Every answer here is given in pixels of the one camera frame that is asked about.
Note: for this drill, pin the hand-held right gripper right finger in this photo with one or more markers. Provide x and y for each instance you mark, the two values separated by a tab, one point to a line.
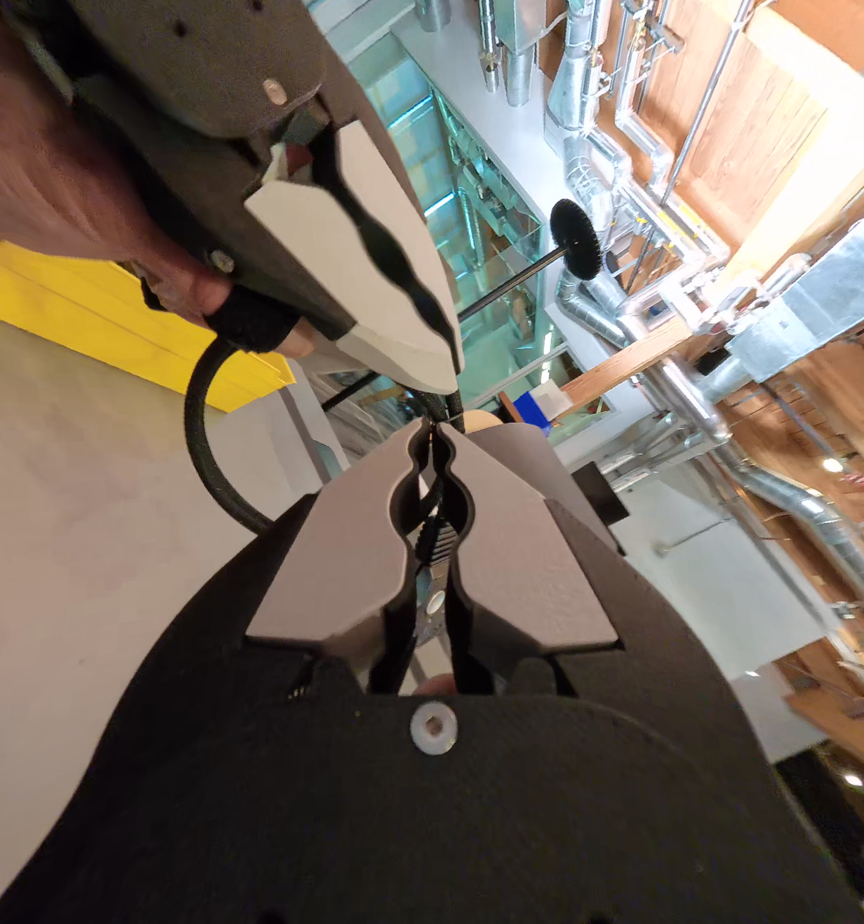
533	570

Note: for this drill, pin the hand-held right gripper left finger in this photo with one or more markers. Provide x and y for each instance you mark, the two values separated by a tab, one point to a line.
331	563

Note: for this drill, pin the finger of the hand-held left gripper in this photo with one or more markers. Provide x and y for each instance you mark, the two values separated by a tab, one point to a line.
316	245
392	209

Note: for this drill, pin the black monitor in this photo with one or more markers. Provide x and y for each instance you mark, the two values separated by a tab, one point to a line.
598	491

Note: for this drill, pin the white box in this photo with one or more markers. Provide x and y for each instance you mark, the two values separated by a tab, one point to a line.
556	397

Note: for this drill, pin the black pole with round disc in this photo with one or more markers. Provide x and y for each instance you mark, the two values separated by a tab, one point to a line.
580	234

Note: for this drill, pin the smooth silver pipes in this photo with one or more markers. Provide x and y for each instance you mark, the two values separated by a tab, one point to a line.
583	79

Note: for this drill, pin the yellow plastic bin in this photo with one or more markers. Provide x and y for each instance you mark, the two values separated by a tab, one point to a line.
78	310

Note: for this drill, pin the silver spiral air duct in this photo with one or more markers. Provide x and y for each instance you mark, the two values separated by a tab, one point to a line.
814	512
598	303

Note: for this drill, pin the rectangular metal duct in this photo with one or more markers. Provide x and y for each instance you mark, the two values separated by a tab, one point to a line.
814	303

